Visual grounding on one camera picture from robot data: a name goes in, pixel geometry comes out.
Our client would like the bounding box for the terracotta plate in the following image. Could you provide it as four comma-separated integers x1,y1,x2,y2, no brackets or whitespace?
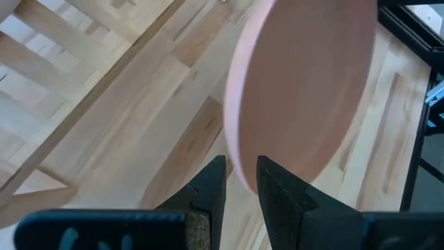
223,0,379,195

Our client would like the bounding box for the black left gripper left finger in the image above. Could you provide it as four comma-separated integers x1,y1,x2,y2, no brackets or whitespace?
155,155,228,250

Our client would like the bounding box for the black aluminium table frame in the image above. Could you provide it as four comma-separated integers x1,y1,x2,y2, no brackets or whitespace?
377,0,444,213

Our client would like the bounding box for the wooden slatted shelf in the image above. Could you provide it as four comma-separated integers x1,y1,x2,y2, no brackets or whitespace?
0,0,190,230

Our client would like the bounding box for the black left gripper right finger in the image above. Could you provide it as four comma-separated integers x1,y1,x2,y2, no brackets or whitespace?
256,155,365,250

